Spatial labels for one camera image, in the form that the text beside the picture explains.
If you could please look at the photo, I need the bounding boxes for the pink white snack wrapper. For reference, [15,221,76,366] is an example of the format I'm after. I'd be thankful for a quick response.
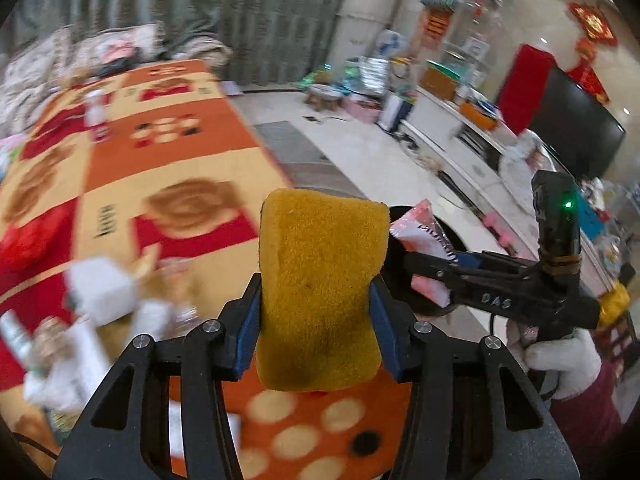
[381,200,457,316]

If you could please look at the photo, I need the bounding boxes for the yellow sponge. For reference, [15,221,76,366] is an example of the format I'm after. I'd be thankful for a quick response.
[255,188,390,392]

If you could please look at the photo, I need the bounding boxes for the green white tissue pack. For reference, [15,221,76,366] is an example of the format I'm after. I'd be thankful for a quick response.
[64,256,139,327]

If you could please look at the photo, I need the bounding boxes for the red plastic bag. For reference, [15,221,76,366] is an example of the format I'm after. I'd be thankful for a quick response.
[1,200,77,272]

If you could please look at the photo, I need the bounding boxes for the black trash bin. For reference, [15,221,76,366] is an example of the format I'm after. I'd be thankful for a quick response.
[381,200,466,318]

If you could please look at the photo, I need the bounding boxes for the white gloved right hand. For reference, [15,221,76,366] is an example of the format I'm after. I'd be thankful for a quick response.
[506,320,602,401]

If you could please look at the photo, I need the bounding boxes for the pink dumbbell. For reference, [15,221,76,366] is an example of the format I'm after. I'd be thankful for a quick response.
[482,211,518,256]

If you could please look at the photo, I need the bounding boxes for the white tv cabinet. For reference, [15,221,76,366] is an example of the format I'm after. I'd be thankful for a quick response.
[399,84,601,271]

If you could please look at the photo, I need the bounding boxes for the white dotted baby blanket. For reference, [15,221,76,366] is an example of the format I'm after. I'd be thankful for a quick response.
[499,129,555,216]

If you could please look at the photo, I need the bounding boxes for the grey patterned rug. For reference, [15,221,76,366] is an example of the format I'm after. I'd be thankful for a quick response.
[254,122,366,198]

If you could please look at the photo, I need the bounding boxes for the black flat television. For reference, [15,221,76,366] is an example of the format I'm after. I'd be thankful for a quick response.
[528,67,626,180]

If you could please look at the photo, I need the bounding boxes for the silver foil bag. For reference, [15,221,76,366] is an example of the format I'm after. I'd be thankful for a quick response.
[357,56,390,98]

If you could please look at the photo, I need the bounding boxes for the small round wooden stool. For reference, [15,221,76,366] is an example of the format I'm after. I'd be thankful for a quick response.
[304,84,343,112]

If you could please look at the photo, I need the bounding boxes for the red cloth television cover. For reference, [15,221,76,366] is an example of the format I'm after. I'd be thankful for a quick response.
[497,44,556,136]

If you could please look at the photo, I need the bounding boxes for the red orange rose blanket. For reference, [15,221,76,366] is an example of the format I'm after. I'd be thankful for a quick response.
[1,60,409,479]

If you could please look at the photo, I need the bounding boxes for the red chinese knot decoration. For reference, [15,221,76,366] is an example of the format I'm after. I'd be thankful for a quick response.
[566,2,618,105]

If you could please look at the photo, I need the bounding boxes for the green patterned curtain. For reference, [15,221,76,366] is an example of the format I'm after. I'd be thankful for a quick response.
[1,0,342,86]

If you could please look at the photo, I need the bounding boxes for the white pink yogurt bottle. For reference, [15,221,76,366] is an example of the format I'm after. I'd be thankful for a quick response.
[85,89,110,143]

